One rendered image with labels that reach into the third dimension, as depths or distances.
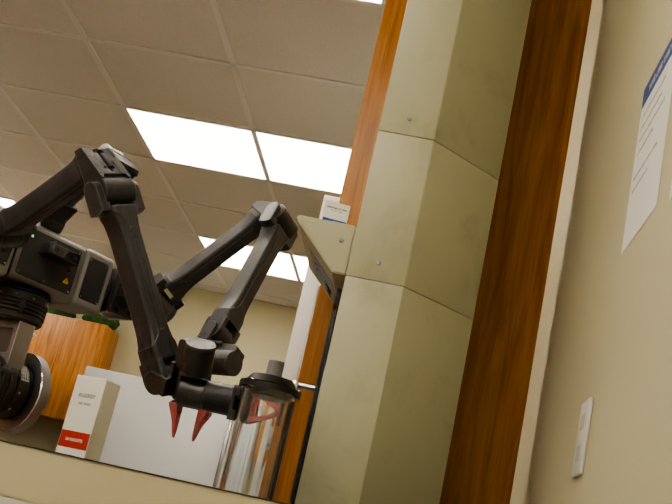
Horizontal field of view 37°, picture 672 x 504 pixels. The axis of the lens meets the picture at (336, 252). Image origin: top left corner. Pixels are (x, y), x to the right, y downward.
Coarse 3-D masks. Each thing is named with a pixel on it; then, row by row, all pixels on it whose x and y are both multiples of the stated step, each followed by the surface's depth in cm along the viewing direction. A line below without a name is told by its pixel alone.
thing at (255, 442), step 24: (240, 384) 170; (240, 408) 169; (264, 408) 167; (288, 408) 169; (240, 432) 167; (264, 432) 166; (240, 456) 165; (264, 456) 165; (240, 480) 164; (264, 480) 164
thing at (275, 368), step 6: (270, 360) 173; (276, 360) 173; (270, 366) 172; (276, 366) 172; (282, 366) 173; (270, 372) 172; (276, 372) 172; (282, 372) 173; (258, 378) 169; (264, 378) 169; (270, 378) 169; (276, 378) 169; (282, 378) 170; (288, 384) 170; (294, 384) 172
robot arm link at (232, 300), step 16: (272, 208) 254; (272, 224) 252; (272, 240) 250; (288, 240) 256; (256, 256) 247; (272, 256) 249; (240, 272) 245; (256, 272) 244; (240, 288) 240; (256, 288) 243; (224, 304) 238; (240, 304) 238; (208, 320) 235; (224, 320) 233; (240, 320) 237; (224, 336) 232
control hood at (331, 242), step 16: (304, 224) 191; (320, 224) 191; (336, 224) 190; (304, 240) 200; (320, 240) 190; (336, 240) 190; (352, 240) 190; (320, 256) 190; (336, 256) 189; (336, 272) 188; (336, 288) 198
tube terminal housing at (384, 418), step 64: (384, 192) 192; (448, 192) 196; (384, 256) 188; (448, 256) 195; (384, 320) 184; (448, 320) 193; (384, 384) 181; (448, 384) 192; (320, 448) 178; (384, 448) 180; (448, 448) 190
